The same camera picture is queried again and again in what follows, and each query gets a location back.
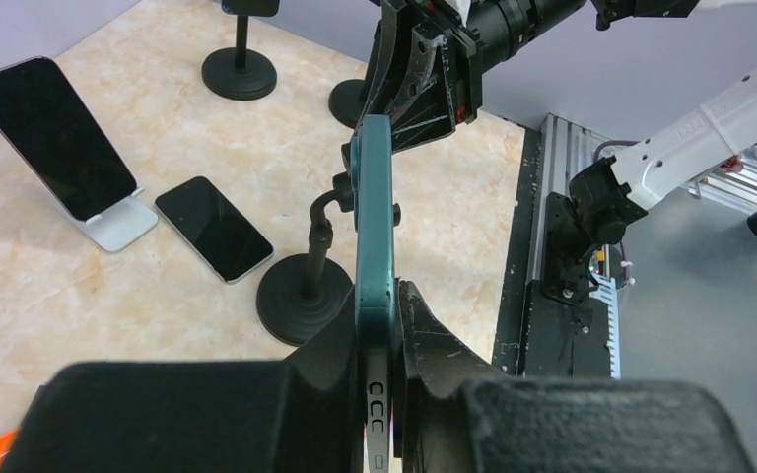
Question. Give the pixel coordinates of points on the silver metal phone stand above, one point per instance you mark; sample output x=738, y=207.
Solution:
x=118, y=226

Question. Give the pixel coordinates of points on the black smartphone white edge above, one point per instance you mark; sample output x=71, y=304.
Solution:
x=214, y=228

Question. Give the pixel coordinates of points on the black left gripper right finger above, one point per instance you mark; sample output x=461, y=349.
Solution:
x=454, y=412

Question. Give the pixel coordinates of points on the black clamp stand back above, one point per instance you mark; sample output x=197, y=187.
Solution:
x=238, y=73

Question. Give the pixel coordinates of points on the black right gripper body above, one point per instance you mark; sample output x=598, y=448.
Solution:
x=454, y=18

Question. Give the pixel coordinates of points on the purple smartphone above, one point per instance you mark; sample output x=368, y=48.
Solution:
x=45, y=120

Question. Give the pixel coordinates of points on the dark green-edged smartphone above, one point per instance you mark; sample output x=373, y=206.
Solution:
x=375, y=290

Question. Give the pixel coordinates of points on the black clamp stand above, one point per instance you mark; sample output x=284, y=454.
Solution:
x=238, y=73
x=301, y=293
x=347, y=100

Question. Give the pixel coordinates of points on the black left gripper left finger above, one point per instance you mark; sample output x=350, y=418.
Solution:
x=298, y=414

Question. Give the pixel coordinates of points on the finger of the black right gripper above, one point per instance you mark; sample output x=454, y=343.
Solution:
x=423, y=110
x=385, y=82

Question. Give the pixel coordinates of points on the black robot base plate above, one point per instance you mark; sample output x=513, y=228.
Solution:
x=537, y=335

